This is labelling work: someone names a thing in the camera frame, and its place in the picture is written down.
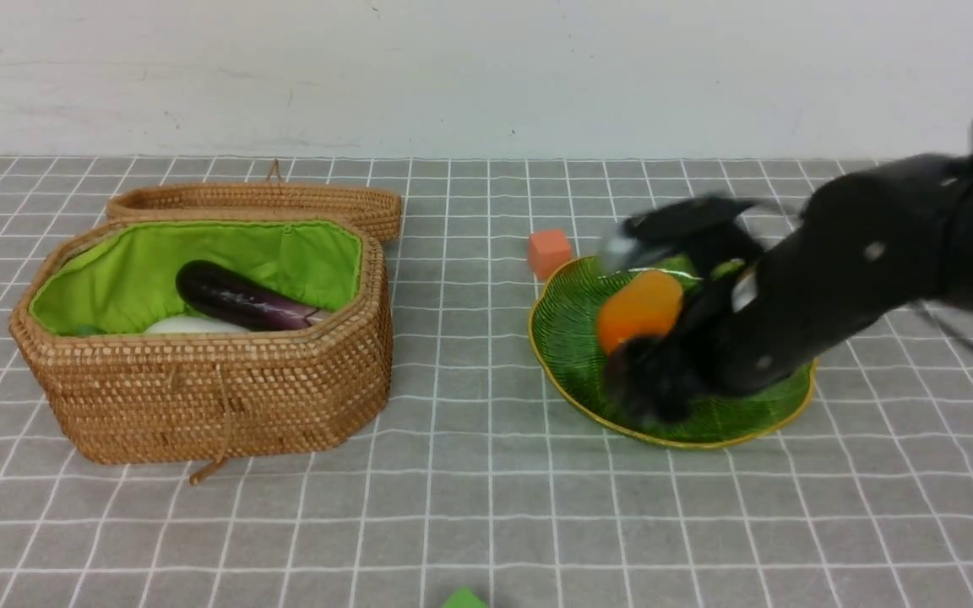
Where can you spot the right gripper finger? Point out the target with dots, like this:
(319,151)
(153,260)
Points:
(652,382)

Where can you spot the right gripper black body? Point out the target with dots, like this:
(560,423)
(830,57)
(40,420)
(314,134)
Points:
(764,311)

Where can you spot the orange mango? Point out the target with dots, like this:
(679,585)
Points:
(649,304)

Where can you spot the purple eggplant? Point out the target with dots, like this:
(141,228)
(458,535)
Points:
(217,292)

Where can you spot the white round vegetable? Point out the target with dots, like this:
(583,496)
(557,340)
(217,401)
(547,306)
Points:
(185,324)

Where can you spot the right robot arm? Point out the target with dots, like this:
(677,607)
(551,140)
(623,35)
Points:
(922,208)

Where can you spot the green glass plate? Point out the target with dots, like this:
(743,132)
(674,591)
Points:
(562,332)

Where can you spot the orange foam cube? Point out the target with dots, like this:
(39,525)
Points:
(547,251)

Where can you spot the grey checked tablecloth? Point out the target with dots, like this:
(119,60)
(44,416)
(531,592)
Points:
(478,475)

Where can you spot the green foam block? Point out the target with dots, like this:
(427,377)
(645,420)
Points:
(464,598)

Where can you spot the woven basket lid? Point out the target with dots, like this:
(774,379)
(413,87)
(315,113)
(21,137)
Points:
(376,211)

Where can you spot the woven rattan basket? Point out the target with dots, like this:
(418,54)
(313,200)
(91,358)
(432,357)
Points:
(125,396)

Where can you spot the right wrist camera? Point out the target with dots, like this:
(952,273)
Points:
(706,230)

